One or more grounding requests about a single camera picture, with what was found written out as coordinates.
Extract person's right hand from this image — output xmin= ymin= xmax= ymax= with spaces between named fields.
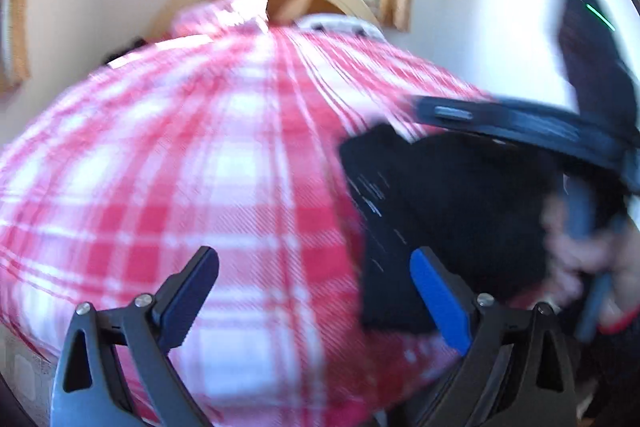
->
xmin=541 ymin=195 xmax=639 ymax=334

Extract side window curtain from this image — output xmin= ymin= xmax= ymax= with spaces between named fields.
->
xmin=1 ymin=0 xmax=30 ymax=95

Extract black item beside bed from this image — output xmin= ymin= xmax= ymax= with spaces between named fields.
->
xmin=102 ymin=37 xmax=148 ymax=65

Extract red plaid bed sheet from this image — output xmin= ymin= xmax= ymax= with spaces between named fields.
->
xmin=1 ymin=28 xmax=480 ymax=426

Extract white black-dotted pillow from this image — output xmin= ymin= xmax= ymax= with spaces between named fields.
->
xmin=294 ymin=13 xmax=386 ymax=42

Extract pink floral pillow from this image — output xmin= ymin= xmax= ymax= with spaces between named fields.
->
xmin=167 ymin=0 xmax=268 ymax=38

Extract black pants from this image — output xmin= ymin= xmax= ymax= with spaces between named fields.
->
xmin=338 ymin=124 xmax=560 ymax=334

